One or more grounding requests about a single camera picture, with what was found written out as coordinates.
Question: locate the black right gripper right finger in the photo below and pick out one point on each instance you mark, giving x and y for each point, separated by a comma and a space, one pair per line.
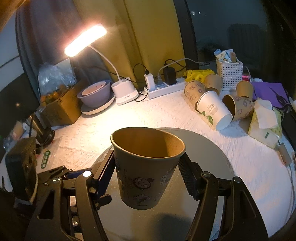
241, 218

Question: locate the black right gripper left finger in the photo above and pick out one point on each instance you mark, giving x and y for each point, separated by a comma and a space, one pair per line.
67, 202

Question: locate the brown printed paper cup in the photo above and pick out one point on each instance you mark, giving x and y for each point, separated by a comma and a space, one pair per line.
145, 160

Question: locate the brown paper cup open-mouthed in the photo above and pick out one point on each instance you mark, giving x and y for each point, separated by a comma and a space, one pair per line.
239, 107

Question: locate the white paper cup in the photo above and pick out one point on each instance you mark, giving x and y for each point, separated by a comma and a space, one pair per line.
214, 110

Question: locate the brown paper cup right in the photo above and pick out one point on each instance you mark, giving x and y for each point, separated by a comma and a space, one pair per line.
245, 89

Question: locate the brown paper cup lying left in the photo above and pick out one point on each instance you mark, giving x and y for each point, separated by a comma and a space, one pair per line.
193, 91

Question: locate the brown paper cup rear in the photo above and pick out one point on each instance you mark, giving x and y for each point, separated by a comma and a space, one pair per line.
213, 82

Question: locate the white tablecloth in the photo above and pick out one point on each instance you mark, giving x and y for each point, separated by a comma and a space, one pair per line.
270, 182

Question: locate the round grey heating mat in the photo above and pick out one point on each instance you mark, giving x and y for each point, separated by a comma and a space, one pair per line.
172, 217

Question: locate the cardboard box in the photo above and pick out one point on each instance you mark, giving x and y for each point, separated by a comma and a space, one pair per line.
66, 109

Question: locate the clear plastic bag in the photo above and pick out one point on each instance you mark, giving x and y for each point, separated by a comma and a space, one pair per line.
55, 80

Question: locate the white plate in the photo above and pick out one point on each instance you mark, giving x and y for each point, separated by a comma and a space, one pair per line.
91, 111

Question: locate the tissue pack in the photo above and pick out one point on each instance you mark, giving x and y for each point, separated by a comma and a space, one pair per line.
265, 125

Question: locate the purple bowl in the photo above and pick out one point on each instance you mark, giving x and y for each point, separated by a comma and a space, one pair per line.
96, 94

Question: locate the purple folder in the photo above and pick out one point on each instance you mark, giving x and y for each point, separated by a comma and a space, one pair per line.
274, 92

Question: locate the grey curtain left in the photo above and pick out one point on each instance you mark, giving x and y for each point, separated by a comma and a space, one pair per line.
43, 31

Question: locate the white power strip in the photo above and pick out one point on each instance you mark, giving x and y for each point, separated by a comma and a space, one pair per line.
165, 89

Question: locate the white plastic basket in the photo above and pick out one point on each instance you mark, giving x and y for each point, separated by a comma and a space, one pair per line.
230, 73

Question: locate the yellow cloth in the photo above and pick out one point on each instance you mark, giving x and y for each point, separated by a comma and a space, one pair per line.
198, 75

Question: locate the black charger plug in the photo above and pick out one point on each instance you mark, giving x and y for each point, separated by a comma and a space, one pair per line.
169, 75

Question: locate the white charger plug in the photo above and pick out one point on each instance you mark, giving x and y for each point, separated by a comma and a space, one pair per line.
149, 79

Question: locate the yellow curtain centre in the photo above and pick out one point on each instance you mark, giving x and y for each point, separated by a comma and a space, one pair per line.
140, 35

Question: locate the mat controller with cable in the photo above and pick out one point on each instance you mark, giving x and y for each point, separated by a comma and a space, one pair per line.
287, 161

